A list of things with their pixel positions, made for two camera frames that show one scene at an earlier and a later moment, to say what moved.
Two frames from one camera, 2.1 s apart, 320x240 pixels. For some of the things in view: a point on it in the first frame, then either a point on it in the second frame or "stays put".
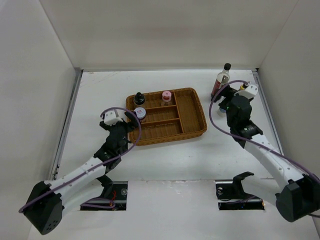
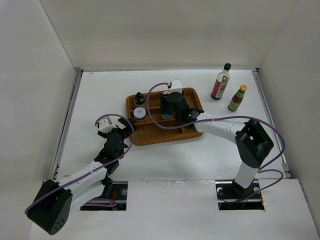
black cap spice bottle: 139,98 stays put
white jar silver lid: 221,112 to 167,116
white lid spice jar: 141,112 stays put
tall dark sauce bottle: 222,79 stays put
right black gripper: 229,93 to 170,111
